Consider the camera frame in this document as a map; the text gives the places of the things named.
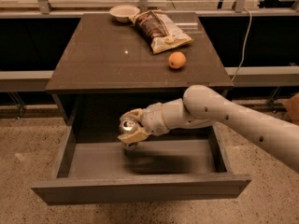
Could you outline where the silver 7up soda can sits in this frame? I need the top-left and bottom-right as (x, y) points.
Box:
(120, 118), (137, 151)

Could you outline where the white bowl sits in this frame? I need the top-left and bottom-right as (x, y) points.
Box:
(109, 5), (140, 23)

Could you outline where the brown chip bag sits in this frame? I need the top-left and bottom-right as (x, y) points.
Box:
(130, 10), (192, 54)

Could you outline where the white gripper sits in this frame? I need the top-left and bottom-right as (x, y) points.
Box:
(118, 103), (169, 145)

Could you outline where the orange fruit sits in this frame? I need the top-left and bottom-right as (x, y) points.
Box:
(168, 51), (186, 69)

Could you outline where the grey cabinet counter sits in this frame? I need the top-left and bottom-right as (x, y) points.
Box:
(45, 11), (235, 123)

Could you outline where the open grey top drawer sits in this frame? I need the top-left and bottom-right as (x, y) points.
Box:
(32, 111), (251, 204)

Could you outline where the white cable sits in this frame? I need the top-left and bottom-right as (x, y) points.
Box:
(231, 7), (253, 83)

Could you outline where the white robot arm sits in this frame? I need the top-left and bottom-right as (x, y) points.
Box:
(119, 85), (299, 172)

